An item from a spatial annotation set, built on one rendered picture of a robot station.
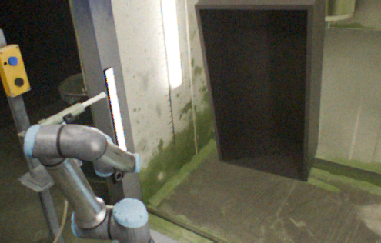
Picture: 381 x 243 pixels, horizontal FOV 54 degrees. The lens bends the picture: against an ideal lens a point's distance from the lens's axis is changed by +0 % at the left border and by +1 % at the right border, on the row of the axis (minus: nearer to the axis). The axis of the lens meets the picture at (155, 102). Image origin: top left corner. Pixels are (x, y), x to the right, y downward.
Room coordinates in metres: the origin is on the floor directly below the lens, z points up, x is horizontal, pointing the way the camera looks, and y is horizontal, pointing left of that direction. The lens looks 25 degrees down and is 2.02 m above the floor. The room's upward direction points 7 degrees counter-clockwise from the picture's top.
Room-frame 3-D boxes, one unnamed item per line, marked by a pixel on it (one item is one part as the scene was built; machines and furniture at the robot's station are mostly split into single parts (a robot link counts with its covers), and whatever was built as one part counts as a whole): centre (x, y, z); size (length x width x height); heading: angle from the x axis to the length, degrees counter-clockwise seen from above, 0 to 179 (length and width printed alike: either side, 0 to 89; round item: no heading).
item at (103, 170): (1.53, 0.29, 1.01); 0.12 x 0.09 x 0.12; 77
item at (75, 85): (3.03, 0.54, 0.86); 0.54 x 0.54 x 0.01
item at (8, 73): (1.89, 0.74, 1.42); 0.12 x 0.06 x 0.26; 140
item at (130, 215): (1.29, 0.18, 0.83); 0.17 x 0.15 x 0.18; 77
